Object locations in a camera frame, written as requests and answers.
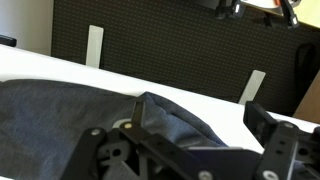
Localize dark grey trousers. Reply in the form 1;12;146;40
0;80;225;180

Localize left white panel bracket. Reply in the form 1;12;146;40
86;25;104;68

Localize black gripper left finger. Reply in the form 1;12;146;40
62;102;187;180

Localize dark perforated partition panel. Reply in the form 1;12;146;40
51;0;319;115

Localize right white panel bracket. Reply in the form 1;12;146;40
238;70;266;105

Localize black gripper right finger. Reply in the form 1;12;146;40
243;101;320;180

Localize white panel bracket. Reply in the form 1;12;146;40
86;25;104;68
238;70;266;105

